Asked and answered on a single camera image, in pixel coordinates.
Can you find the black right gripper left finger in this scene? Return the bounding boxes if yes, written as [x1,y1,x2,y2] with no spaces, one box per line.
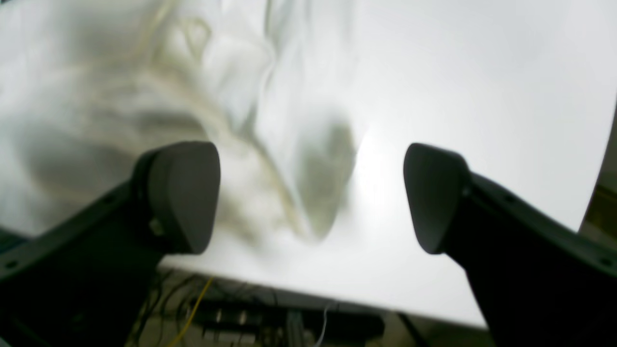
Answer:
[0,141,222,347]

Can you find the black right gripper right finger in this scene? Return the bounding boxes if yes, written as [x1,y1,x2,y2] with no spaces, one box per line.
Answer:
[403,143,617,347]

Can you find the white printed T-shirt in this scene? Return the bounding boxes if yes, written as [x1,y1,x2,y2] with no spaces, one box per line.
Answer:
[1,0,360,241]

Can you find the tangled black floor cables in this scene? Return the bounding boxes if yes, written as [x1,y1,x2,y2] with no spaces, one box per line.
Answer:
[125,270,270,347]

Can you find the yellow cable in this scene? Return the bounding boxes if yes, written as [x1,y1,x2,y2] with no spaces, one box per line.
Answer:
[166,277,215,347]

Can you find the white cable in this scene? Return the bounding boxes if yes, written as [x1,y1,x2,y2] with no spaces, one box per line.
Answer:
[313,304,333,347]

